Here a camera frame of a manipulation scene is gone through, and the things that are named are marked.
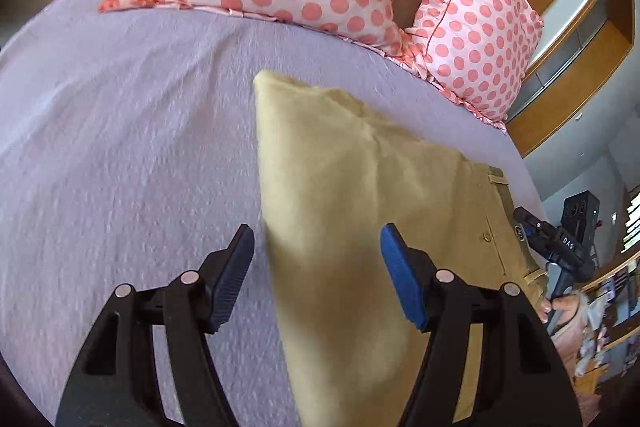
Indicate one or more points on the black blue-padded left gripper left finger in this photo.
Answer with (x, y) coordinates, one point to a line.
(141, 336)

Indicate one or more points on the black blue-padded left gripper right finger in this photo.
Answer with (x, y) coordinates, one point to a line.
(488, 360)

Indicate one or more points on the khaki tan pants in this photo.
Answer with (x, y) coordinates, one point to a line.
(332, 173)

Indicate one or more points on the person's right hand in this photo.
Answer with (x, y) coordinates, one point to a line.
(561, 310)

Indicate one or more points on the pink polka dot pillow right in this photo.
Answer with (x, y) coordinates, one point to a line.
(475, 52)

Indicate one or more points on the lavender bed sheet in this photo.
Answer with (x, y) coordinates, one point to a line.
(128, 154)

